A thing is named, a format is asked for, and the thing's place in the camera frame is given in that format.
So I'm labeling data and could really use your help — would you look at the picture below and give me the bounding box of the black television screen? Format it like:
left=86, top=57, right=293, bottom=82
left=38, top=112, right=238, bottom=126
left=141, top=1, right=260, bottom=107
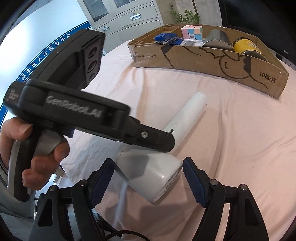
left=218, top=0, right=295, bottom=64

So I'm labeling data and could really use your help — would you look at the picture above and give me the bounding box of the wall sign with characters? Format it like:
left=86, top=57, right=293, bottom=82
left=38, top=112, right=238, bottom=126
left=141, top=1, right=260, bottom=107
left=0, top=21, right=93, bottom=128

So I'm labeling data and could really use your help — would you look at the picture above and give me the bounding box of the silver metal cylinder cup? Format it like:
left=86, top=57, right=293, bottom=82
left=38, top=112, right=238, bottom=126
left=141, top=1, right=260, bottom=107
left=203, top=29, right=234, bottom=51

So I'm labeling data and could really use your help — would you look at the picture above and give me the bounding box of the grey metal cabinet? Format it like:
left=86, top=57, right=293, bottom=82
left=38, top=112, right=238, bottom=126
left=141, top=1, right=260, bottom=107
left=78, top=0, right=163, bottom=54

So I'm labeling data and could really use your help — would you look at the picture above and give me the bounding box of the pink tablecloth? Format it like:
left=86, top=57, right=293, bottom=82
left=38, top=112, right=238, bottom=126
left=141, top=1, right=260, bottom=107
left=59, top=40, right=296, bottom=241

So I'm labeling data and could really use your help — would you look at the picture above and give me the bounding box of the blue stapler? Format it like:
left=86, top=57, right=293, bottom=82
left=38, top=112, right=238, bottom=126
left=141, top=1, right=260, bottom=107
left=154, top=32, right=183, bottom=45

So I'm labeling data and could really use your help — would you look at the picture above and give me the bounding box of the pastel rubik's cube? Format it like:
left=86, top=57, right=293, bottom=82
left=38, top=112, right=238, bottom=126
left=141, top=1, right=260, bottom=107
left=181, top=25, right=203, bottom=41

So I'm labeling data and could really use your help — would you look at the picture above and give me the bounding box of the brown cardboard box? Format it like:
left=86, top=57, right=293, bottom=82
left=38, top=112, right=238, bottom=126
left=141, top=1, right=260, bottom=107
left=128, top=24, right=289, bottom=99

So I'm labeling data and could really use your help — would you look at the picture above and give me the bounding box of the yellow black-lidded jar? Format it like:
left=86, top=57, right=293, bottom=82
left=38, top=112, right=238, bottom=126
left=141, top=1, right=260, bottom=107
left=233, top=37, right=268, bottom=62

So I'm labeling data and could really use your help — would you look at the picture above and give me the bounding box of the black cable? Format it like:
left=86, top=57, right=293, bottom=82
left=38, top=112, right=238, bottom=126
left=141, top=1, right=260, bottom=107
left=92, top=208, right=151, bottom=241

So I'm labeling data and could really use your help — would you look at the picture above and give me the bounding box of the person's left hand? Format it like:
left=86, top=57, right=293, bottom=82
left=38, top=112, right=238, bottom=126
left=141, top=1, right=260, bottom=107
left=0, top=116, right=70, bottom=191

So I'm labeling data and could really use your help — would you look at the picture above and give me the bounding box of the green leafy plant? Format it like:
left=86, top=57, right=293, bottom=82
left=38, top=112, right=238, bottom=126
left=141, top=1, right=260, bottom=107
left=169, top=1, right=200, bottom=24

